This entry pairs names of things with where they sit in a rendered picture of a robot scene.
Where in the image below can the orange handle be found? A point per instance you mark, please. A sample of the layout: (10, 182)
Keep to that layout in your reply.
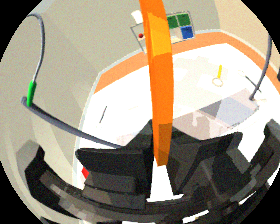
(159, 51)

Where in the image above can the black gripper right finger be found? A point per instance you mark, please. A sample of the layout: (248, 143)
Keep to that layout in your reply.
(186, 152)

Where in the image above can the red rectangular block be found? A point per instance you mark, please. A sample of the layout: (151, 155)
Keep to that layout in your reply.
(84, 171)

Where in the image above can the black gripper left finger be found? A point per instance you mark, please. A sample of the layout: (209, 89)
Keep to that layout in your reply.
(134, 159)

